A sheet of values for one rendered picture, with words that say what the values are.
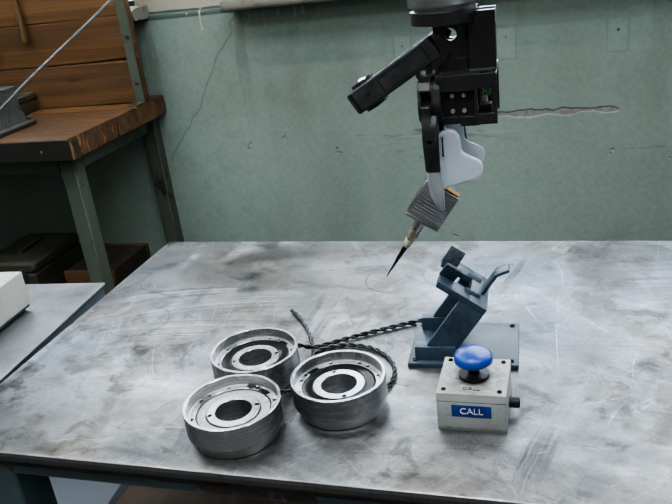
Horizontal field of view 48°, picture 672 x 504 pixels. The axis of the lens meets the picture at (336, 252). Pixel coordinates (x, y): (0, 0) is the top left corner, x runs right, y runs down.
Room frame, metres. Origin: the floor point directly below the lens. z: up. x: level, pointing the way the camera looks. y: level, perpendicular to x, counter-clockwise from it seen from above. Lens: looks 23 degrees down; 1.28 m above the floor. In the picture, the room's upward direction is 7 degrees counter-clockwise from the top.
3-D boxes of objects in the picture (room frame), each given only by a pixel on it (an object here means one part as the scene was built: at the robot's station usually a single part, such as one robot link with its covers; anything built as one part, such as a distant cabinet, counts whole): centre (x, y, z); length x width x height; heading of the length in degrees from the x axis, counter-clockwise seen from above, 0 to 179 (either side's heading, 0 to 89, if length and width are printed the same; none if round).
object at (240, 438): (0.68, 0.13, 0.82); 0.10 x 0.10 x 0.04
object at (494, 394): (0.66, -0.13, 0.82); 0.08 x 0.07 x 0.05; 72
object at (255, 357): (0.78, 0.11, 0.82); 0.10 x 0.10 x 0.04
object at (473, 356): (0.66, -0.13, 0.85); 0.04 x 0.04 x 0.05
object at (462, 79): (0.79, -0.15, 1.14); 0.09 x 0.08 x 0.12; 74
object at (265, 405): (0.68, 0.13, 0.82); 0.08 x 0.08 x 0.02
